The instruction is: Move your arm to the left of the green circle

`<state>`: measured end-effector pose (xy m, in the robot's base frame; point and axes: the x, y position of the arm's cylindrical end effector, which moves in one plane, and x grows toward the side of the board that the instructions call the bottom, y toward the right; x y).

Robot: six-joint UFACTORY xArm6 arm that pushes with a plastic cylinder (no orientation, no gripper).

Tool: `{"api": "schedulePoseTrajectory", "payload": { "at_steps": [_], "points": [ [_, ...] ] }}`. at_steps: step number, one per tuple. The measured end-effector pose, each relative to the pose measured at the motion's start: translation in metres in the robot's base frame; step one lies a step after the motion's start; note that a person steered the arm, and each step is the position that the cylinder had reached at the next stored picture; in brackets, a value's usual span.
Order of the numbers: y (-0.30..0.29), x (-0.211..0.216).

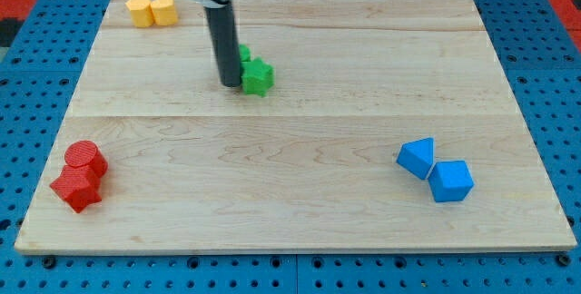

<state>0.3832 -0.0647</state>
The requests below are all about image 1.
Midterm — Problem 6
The green circle block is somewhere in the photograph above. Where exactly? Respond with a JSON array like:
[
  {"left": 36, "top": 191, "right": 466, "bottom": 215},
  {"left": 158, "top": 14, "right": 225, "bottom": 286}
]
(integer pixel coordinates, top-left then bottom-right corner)
[{"left": 239, "top": 44, "right": 251, "bottom": 63}]

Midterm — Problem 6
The green star block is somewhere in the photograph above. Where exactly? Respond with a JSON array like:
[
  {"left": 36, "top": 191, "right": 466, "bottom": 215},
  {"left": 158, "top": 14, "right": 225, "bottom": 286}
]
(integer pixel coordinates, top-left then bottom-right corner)
[{"left": 241, "top": 57, "right": 274, "bottom": 97}]

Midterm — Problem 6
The light wooden board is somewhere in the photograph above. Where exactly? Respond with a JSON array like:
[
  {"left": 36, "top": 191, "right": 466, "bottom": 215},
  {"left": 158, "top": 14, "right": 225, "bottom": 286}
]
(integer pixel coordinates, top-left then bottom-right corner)
[{"left": 15, "top": 0, "right": 576, "bottom": 256}]

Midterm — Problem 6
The blue triangle block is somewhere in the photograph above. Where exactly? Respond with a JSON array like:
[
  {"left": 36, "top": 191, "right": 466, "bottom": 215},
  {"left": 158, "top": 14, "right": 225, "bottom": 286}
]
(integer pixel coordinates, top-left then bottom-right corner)
[{"left": 396, "top": 137, "right": 435, "bottom": 180}]

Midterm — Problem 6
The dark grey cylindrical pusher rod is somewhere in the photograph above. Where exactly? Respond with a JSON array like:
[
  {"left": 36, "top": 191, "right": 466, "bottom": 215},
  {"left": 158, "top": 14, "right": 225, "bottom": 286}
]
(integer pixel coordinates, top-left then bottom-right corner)
[{"left": 205, "top": 2, "right": 242, "bottom": 88}]

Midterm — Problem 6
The blue cube block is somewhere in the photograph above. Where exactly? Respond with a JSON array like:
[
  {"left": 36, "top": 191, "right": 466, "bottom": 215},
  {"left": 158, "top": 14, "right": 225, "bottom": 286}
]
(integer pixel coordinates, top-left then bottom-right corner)
[{"left": 428, "top": 161, "right": 474, "bottom": 202}]

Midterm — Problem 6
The yellow heart block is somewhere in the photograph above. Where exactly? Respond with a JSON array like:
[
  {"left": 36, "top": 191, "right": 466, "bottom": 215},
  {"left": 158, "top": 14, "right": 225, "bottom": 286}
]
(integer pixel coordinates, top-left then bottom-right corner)
[{"left": 150, "top": 0, "right": 179, "bottom": 26}]

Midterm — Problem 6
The yellow hexagon block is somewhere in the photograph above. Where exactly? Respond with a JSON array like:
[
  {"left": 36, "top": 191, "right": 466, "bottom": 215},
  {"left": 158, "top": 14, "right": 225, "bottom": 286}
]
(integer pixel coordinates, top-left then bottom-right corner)
[{"left": 125, "top": 0, "right": 154, "bottom": 28}]

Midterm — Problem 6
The red cylinder block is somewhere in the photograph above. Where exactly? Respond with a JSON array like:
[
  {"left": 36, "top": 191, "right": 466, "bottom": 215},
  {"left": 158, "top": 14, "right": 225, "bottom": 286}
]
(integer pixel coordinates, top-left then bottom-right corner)
[{"left": 64, "top": 140, "right": 108, "bottom": 178}]

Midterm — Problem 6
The red star block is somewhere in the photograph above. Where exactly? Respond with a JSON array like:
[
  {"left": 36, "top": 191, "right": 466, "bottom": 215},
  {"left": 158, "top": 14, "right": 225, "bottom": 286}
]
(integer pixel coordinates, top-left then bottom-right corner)
[{"left": 50, "top": 165, "right": 102, "bottom": 213}]

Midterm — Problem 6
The blue perforated base mat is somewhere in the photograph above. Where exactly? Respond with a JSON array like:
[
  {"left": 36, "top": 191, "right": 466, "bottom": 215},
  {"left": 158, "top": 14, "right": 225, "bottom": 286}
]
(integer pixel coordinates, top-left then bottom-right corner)
[{"left": 1, "top": 0, "right": 580, "bottom": 293}]

